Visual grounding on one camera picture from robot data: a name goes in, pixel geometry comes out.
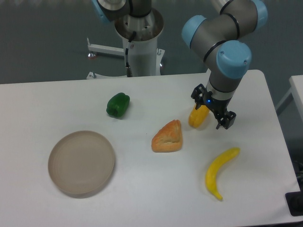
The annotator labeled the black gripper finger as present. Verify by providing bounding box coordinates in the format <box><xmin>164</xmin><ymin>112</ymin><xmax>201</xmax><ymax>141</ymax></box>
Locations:
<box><xmin>191</xmin><ymin>84</ymin><xmax>206</xmax><ymax>110</ymax></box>
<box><xmin>215</xmin><ymin>110</ymin><xmax>236</xmax><ymax>130</ymax></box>

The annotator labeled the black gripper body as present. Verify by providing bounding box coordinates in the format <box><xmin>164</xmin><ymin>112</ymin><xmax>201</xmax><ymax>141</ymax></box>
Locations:
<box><xmin>201</xmin><ymin>88</ymin><xmax>231</xmax><ymax>119</ymax></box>

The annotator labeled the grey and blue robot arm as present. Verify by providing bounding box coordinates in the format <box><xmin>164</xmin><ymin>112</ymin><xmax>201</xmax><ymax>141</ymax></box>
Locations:
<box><xmin>92</xmin><ymin>0</ymin><xmax>268</xmax><ymax>129</ymax></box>

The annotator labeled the green bell pepper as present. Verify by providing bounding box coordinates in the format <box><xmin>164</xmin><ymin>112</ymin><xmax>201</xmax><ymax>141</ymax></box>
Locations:
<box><xmin>106</xmin><ymin>93</ymin><xmax>130</xmax><ymax>118</ymax></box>

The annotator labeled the yellow corn cob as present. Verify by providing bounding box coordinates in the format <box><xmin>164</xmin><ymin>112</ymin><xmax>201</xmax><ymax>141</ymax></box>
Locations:
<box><xmin>188</xmin><ymin>105</ymin><xmax>210</xmax><ymax>128</ymax></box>

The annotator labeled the triangular golden pastry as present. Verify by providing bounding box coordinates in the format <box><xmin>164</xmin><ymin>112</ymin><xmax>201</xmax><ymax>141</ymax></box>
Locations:
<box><xmin>151</xmin><ymin>120</ymin><xmax>183</xmax><ymax>153</ymax></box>

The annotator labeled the yellow banana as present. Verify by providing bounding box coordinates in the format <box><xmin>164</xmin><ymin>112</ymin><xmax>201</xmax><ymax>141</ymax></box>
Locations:
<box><xmin>205</xmin><ymin>147</ymin><xmax>241</xmax><ymax>201</ymax></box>

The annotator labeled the white side table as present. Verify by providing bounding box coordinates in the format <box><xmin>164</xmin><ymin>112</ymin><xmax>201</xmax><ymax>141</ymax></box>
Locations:
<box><xmin>275</xmin><ymin>75</ymin><xmax>303</xmax><ymax>115</ymax></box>

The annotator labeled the black device at table edge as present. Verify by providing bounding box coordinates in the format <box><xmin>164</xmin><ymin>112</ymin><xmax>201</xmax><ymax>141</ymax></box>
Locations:
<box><xmin>285</xmin><ymin>191</ymin><xmax>303</xmax><ymax>217</ymax></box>

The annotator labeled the beige round plate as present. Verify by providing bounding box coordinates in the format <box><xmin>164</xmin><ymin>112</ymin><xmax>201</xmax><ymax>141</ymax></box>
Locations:
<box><xmin>48</xmin><ymin>131</ymin><xmax>116</xmax><ymax>198</ymax></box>

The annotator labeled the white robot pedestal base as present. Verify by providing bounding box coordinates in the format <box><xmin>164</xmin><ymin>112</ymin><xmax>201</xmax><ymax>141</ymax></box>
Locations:
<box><xmin>87</xmin><ymin>8</ymin><xmax>165</xmax><ymax>77</ymax></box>

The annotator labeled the black cable on pedestal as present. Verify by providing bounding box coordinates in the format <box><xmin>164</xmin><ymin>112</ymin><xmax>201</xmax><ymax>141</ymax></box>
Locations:
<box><xmin>125</xmin><ymin>31</ymin><xmax>137</xmax><ymax>78</ymax></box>

